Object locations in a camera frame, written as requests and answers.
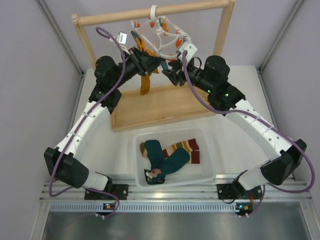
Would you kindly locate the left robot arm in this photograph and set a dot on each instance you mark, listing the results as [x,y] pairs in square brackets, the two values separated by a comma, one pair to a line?
[64,160]

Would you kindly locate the striped sock lower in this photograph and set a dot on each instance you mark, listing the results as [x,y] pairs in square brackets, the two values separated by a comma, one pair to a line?
[194,157]

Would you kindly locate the mustard sock left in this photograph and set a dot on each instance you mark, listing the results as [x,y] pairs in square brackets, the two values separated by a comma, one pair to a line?
[145,83]

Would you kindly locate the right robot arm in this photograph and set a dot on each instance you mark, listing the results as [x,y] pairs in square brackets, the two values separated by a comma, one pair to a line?
[283,154]

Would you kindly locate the striped sock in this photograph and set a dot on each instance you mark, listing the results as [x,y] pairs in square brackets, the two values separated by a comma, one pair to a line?
[194,157]
[188,145]

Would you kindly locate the white plastic basket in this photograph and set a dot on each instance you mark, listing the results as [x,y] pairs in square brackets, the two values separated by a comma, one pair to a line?
[189,174]

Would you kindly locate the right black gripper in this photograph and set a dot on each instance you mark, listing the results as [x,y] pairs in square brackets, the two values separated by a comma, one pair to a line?
[176,75]

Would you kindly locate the striped sock upper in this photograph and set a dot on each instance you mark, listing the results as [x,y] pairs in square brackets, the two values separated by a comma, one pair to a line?
[188,145]

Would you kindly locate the teal sock with reindeer patch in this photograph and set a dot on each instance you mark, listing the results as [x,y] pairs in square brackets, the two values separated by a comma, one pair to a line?
[152,150]

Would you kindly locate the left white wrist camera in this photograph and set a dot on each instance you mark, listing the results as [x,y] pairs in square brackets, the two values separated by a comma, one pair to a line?
[122,40]

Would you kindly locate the white plastic clip hanger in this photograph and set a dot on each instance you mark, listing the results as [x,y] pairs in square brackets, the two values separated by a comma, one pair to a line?
[158,36]

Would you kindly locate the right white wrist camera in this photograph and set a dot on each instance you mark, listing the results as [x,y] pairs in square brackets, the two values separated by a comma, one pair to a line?
[190,49]

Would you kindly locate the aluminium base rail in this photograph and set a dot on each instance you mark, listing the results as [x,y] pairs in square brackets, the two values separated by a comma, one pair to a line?
[212,196]

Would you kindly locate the teal clothes peg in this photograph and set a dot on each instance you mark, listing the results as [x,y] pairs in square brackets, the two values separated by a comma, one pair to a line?
[164,65]

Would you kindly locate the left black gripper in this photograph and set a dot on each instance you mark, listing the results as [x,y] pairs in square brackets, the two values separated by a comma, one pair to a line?
[144,63]

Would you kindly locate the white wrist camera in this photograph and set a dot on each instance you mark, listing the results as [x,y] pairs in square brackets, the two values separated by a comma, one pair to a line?
[122,40]
[190,49]

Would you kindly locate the wooden hanger rack frame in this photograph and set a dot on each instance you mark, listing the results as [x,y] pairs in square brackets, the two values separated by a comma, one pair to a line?
[164,104]

